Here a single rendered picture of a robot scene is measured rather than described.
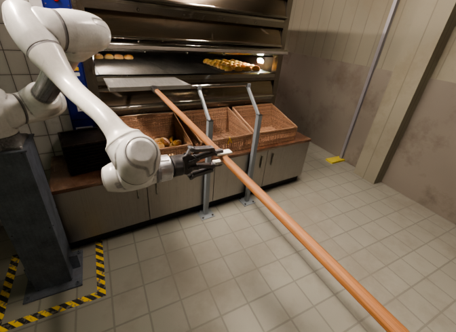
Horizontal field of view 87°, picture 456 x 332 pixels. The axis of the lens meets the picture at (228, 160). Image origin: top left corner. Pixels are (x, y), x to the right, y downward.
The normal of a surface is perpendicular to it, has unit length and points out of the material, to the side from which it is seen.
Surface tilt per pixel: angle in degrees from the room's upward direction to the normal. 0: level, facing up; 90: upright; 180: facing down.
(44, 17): 44
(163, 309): 0
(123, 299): 0
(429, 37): 90
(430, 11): 90
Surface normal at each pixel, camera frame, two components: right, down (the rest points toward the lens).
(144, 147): 0.49, -0.14
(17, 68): 0.50, 0.46
